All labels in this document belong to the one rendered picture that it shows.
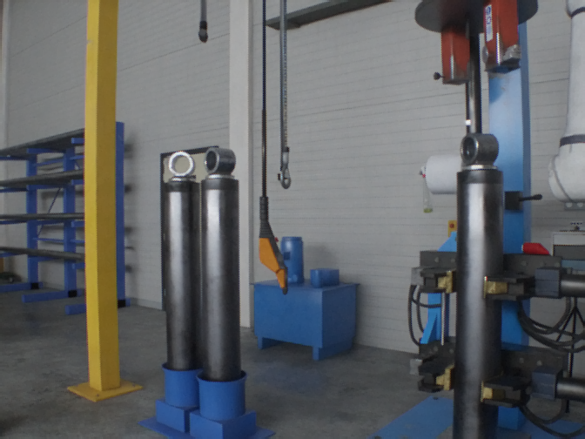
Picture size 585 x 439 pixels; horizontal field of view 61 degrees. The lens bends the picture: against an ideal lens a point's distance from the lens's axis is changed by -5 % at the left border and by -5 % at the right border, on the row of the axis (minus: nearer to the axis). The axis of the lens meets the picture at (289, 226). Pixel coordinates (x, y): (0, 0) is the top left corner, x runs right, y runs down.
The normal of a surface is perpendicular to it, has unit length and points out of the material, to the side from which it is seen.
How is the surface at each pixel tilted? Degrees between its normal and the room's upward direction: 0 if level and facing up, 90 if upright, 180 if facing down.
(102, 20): 90
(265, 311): 90
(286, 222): 90
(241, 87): 90
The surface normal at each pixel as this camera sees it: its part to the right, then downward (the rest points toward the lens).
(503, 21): 0.24, 0.02
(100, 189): 0.78, 0.01
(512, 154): -0.63, 0.02
